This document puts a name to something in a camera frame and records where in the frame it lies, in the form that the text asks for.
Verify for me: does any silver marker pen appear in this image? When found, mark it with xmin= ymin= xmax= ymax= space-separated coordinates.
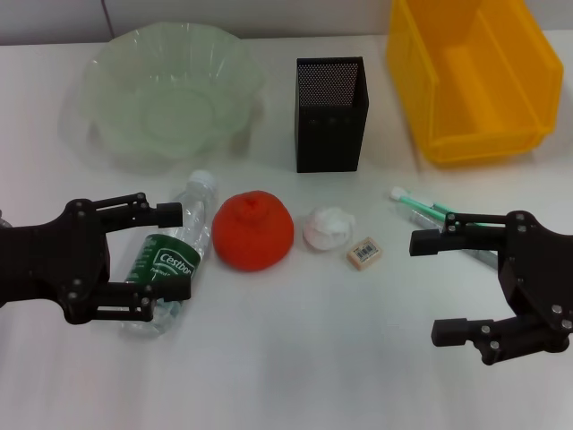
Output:
xmin=409 ymin=210 xmax=499 ymax=271

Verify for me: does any black mesh pen holder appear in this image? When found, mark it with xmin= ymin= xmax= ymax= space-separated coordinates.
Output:
xmin=294 ymin=56 xmax=372 ymax=174

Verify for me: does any clear water bottle green label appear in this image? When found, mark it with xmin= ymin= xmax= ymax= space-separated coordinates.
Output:
xmin=118 ymin=169 xmax=219 ymax=340

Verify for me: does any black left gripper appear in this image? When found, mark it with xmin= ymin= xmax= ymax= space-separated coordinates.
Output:
xmin=0 ymin=192 xmax=192 ymax=326

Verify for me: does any translucent green plastic fruit bowl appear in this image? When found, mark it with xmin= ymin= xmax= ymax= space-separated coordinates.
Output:
xmin=73 ymin=24 xmax=268 ymax=174

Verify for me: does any yellow plastic bin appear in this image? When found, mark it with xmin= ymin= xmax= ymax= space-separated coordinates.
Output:
xmin=385 ymin=0 xmax=564 ymax=168

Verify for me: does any green white-tipped swab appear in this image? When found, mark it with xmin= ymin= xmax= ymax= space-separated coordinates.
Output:
xmin=389 ymin=186 xmax=493 ymax=228

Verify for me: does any white paper ball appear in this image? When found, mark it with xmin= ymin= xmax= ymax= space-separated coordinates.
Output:
xmin=303 ymin=205 xmax=357 ymax=252

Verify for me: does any orange knitted toy fruit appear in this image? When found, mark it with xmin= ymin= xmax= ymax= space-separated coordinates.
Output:
xmin=211 ymin=190 xmax=295 ymax=273

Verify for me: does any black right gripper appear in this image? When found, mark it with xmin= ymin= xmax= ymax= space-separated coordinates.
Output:
xmin=409 ymin=210 xmax=573 ymax=365

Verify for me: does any beige eraser with barcode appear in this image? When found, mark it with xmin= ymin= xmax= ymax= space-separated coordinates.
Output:
xmin=346 ymin=236 xmax=385 ymax=271

